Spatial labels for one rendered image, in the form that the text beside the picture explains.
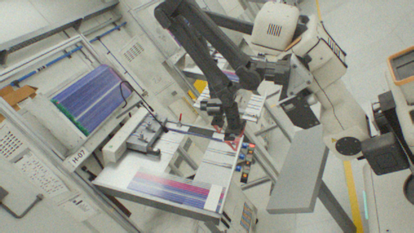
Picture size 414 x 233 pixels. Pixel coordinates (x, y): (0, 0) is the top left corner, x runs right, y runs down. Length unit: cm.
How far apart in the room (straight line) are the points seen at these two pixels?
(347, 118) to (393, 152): 20
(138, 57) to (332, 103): 202
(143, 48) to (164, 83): 38
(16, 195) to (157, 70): 167
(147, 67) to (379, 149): 218
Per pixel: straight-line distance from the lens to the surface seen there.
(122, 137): 183
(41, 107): 171
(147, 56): 282
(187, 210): 151
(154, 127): 192
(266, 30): 112
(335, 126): 129
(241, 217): 223
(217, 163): 175
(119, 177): 169
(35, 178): 195
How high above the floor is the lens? 152
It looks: 17 degrees down
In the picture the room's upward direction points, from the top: 39 degrees counter-clockwise
